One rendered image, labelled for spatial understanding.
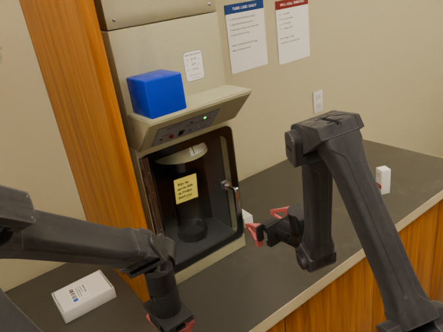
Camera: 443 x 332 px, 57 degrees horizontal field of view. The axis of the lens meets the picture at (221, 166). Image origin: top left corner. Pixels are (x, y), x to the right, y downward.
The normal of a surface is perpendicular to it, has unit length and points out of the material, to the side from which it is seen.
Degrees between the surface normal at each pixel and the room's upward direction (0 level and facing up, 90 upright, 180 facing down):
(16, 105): 90
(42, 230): 72
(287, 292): 0
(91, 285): 0
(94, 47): 90
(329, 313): 90
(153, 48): 90
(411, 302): 57
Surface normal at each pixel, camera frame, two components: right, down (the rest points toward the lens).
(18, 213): 0.87, -0.47
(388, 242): 0.08, -0.17
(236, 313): -0.13, -0.91
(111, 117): 0.60, 0.26
